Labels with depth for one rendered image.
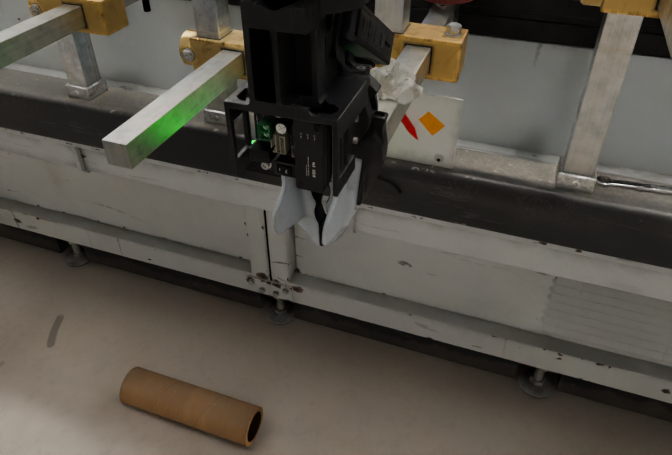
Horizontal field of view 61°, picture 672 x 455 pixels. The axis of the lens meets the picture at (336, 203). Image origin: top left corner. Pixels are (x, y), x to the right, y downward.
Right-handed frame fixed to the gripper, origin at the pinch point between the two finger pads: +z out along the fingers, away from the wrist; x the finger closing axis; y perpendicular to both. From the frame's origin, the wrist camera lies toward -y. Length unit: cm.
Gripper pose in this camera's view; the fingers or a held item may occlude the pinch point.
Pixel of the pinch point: (326, 226)
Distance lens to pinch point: 46.0
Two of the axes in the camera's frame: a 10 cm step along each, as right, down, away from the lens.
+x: 9.4, 2.0, -2.7
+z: 0.0, 8.0, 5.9
